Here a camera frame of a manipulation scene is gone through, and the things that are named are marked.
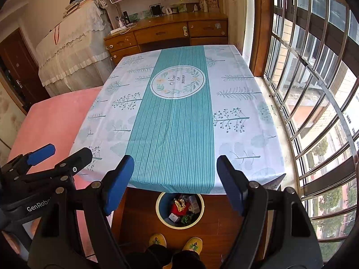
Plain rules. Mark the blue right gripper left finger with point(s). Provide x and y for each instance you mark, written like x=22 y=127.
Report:
x=115 y=183

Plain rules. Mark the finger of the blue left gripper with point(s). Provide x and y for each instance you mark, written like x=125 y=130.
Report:
x=75 y=162
x=40 y=155

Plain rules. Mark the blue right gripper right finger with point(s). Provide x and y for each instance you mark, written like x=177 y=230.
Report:
x=234 y=182

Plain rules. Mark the purple white tissue packet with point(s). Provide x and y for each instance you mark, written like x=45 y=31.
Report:
x=194 y=206

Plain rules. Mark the yellow paper ball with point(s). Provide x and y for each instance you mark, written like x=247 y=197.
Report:
x=180 y=204

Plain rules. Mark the green paper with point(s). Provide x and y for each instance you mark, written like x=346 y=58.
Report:
x=186 y=220

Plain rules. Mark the red paper sheet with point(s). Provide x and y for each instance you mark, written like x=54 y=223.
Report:
x=182 y=213

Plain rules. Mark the round cream rimmed trash bin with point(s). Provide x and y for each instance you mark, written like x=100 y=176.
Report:
x=163 y=209

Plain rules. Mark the person's left hand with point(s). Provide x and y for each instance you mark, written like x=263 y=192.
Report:
x=20 y=237

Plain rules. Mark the white red small box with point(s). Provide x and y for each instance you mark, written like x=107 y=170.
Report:
x=174 y=218

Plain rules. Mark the left yellow embroidered slipper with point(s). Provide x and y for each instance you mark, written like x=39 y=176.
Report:
x=158 y=239

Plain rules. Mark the yellow embroidered slipper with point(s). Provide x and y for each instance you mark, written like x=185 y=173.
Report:
x=194 y=244
x=158 y=239

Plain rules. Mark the right yellow embroidered slipper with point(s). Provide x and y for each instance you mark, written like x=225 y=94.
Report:
x=194 y=244

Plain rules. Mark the dark wooden door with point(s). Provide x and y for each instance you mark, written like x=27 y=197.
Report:
x=22 y=70

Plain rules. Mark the left black trouser leg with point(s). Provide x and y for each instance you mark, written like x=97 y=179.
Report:
x=155 y=256

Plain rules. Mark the black trouser leg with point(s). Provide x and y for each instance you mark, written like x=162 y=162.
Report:
x=187 y=260
x=155 y=256

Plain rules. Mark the right black trouser leg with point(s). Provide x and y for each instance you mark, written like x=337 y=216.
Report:
x=187 y=260

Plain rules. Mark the teal white patterned tablecloth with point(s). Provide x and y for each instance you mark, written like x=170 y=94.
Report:
x=175 y=111

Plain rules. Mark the lace covered cabinet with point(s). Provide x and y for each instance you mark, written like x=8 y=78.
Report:
x=73 y=56

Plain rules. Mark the window security grille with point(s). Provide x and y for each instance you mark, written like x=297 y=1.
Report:
x=312 y=73

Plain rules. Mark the white power strip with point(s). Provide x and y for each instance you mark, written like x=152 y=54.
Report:
x=117 y=30

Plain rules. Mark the wooden desk with drawers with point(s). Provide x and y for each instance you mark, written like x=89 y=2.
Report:
x=163 y=32

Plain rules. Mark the black picture frame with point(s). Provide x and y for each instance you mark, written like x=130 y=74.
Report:
x=156 y=10

